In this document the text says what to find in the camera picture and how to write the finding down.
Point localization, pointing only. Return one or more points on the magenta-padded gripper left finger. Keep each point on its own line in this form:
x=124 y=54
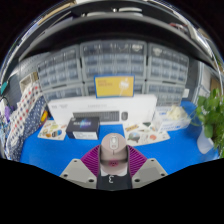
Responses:
x=76 y=171

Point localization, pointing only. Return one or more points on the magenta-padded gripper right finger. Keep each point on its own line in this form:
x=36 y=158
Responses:
x=150 y=171

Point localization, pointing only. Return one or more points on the pale pink computer mouse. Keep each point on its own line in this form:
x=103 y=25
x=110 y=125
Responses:
x=114 y=156

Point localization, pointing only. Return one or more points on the large blue desk mat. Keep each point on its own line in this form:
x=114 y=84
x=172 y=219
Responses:
x=60 y=150

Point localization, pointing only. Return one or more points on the large cartoon sticker sheet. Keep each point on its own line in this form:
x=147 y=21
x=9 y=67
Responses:
x=146 y=135

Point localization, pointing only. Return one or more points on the small black cardboard box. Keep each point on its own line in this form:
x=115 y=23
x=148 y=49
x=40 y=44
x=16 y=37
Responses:
x=81 y=125

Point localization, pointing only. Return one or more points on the small cartoon sticker sheet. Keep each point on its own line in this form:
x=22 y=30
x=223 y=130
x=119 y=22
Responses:
x=51 y=130

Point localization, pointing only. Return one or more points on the white blue tissue box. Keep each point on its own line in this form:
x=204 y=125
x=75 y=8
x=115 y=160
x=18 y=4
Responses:
x=173 y=123

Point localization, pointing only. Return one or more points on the navy polka dot cloth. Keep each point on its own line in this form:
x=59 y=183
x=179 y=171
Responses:
x=28 y=136

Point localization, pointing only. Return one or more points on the white keyboard packaging box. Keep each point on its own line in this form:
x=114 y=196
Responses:
x=100 y=103

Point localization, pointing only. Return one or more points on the white polka dot cloth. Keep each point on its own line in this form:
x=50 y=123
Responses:
x=25 y=106

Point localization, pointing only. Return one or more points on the green plant in white pot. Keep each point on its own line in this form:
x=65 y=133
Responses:
x=211 y=113

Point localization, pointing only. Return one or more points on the yellow box with blue edge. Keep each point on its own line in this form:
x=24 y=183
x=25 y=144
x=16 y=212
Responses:
x=113 y=86

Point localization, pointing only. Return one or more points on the white woven basket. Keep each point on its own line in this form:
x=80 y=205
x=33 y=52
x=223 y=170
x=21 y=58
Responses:
x=28 y=81

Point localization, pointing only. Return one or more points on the dark shelf unit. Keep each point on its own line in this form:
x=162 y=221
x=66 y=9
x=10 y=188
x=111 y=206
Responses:
x=116 y=26

